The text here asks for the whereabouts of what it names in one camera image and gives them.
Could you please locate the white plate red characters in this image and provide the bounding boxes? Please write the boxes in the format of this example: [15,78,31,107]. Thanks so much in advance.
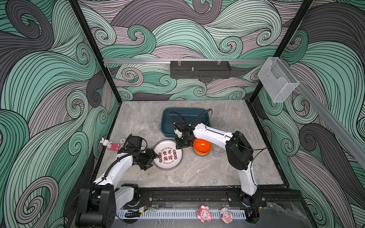
[153,140,183,171]

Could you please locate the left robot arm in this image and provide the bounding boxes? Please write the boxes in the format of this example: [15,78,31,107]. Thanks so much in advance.
[75,135,158,228]

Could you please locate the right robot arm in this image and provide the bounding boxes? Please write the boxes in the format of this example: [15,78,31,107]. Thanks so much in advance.
[174,123,267,208]

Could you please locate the teal plastic bin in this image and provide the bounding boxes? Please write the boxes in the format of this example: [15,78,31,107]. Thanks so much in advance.
[161,107,210,138]

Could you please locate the orange top bowl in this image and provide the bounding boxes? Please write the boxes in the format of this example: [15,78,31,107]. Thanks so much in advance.
[193,139,212,152]

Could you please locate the yellow middle bowl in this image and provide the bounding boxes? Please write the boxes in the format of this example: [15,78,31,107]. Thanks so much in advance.
[194,151,210,154]

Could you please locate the pink tag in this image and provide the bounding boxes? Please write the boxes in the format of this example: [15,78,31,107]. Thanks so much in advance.
[107,143,121,152]

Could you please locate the clear glass left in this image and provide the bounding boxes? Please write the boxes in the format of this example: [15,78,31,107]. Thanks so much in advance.
[148,120,161,133]

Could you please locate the clear glass right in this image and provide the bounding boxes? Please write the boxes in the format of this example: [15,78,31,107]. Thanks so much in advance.
[211,117,225,130]

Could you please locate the clear glass near bowls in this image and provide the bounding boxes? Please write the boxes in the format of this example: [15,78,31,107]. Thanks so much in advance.
[213,145,226,154]

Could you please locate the white rabbit figurine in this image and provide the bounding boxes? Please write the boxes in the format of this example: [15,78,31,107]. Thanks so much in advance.
[100,138,112,148]

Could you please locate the pink flower toy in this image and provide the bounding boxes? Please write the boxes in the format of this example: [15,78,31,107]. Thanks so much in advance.
[197,205,212,223]

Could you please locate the pink white doll toy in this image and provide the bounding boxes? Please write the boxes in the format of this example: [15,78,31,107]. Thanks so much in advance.
[220,208,233,224]

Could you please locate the white slotted cable duct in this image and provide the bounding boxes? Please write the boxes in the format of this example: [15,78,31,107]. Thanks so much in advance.
[116,209,246,220]

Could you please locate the aluminium rail back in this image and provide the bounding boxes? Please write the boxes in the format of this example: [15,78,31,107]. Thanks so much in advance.
[103,58,266,65]

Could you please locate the aluminium rail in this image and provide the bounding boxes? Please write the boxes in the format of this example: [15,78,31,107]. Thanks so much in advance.
[103,58,266,65]
[281,60,365,167]

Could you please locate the clear acrylic wall holder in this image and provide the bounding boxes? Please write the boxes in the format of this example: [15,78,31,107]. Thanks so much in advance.
[258,57,299,103]

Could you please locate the aluminium rail right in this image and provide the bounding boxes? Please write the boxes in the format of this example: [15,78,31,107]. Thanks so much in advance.
[281,60,365,167]

